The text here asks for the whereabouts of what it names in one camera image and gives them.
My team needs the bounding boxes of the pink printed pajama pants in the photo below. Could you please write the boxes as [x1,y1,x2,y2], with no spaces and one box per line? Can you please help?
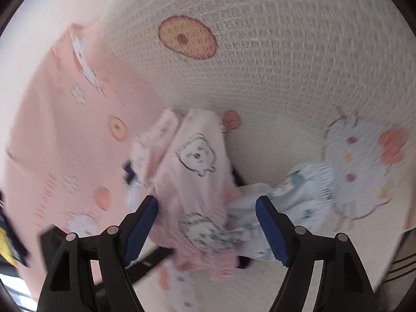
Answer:
[125,107,243,282]

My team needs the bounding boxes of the yellow plush toy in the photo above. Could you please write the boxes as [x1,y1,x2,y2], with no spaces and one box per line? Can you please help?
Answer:
[0,227,18,267]

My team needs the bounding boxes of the pink white printed blanket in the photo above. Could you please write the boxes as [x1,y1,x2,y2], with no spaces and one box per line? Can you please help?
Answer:
[5,0,416,312]

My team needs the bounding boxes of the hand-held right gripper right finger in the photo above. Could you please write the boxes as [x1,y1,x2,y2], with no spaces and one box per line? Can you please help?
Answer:
[255,195,378,312]

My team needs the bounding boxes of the white blue printed garment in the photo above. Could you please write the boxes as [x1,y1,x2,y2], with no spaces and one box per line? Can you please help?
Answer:
[226,162,337,262]

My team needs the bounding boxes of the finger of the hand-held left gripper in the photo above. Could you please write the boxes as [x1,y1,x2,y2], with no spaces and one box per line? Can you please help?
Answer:
[125,247,174,283]

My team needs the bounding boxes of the navy white striped garment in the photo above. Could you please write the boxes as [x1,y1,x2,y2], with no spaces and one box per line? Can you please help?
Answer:
[0,188,30,267]

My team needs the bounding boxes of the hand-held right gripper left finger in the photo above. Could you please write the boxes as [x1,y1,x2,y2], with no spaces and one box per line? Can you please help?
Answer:
[37,195,160,312]

